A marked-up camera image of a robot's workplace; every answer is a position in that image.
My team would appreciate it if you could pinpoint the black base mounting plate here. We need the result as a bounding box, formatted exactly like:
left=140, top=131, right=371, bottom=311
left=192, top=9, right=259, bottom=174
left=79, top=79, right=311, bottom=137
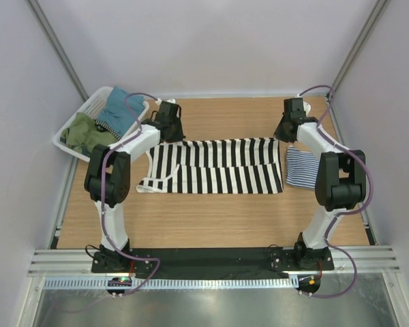
left=91, top=245, right=334, bottom=279

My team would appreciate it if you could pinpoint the blue white striped tank top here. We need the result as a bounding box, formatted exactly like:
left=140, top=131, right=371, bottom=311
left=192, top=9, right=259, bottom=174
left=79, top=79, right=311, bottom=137
left=286, top=146, right=320, bottom=190

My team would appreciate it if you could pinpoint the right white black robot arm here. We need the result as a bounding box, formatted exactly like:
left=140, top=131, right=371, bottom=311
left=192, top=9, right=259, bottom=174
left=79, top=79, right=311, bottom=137
left=274, top=97, right=367, bottom=270

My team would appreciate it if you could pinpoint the dark striped garment in basket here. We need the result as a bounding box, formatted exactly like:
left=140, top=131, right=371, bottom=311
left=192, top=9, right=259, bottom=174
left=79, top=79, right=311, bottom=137
left=95, top=119, right=121, bottom=140

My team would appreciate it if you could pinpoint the olive green garment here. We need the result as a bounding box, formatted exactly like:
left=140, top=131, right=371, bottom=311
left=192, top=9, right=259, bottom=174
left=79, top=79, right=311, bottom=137
left=59, top=112, right=118, bottom=157

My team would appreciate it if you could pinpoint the white slotted cable duct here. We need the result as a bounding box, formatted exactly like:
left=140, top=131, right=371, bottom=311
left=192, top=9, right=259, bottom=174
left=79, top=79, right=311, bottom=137
left=43, top=275, right=299, bottom=290

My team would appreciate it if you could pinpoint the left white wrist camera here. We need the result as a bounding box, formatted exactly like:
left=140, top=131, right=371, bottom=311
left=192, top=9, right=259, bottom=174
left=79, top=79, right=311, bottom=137
left=155, top=98, right=176, bottom=105

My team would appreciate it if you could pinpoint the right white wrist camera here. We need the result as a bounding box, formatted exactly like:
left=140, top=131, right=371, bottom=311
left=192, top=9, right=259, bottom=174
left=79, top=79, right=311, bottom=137
left=303, top=101, right=312, bottom=115

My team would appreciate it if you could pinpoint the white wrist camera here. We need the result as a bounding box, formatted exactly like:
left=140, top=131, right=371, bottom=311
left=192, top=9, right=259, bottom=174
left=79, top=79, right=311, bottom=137
left=155, top=98, right=176, bottom=105
left=303, top=101, right=312, bottom=115

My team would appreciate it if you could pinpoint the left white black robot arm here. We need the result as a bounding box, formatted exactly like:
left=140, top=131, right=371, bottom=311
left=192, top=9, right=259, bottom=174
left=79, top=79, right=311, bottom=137
left=84, top=100, right=185, bottom=273

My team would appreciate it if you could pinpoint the black white striped garment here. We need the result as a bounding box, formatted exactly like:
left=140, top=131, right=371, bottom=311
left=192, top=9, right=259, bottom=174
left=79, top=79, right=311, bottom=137
left=136, top=138, right=283, bottom=194

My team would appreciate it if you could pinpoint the teal folded cloth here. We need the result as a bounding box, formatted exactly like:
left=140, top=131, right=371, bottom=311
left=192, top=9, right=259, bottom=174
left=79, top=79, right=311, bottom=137
left=96, top=86, right=145, bottom=138

